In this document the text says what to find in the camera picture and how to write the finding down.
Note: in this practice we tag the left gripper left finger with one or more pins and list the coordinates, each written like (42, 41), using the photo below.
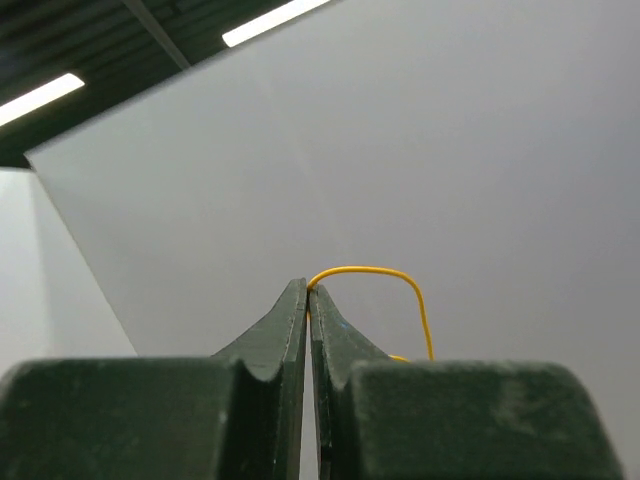
(236, 414)

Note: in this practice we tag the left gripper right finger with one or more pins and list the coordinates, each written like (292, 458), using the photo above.
(379, 418)

